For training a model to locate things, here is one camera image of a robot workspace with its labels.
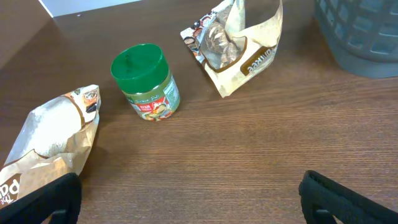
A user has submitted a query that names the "grey plastic basket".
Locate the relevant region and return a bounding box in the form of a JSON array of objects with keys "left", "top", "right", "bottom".
[{"left": 314, "top": 0, "right": 397, "bottom": 78}]

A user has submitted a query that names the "green lidded jar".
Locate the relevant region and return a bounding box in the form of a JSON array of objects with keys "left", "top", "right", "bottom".
[{"left": 111, "top": 44, "right": 180, "bottom": 121}]

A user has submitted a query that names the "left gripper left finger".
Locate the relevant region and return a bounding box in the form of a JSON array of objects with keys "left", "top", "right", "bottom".
[{"left": 1, "top": 172, "right": 82, "bottom": 224}]

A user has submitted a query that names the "beige mushroom snack pouch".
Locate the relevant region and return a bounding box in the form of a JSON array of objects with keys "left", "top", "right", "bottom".
[{"left": 180, "top": 0, "right": 283, "bottom": 98}]

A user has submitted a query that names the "beige bread bag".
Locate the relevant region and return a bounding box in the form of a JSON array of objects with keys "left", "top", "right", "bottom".
[{"left": 1, "top": 85, "right": 101, "bottom": 208}]

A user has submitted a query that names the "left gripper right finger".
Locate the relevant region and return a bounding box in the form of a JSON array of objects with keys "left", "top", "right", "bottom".
[{"left": 298, "top": 170, "right": 397, "bottom": 224}]

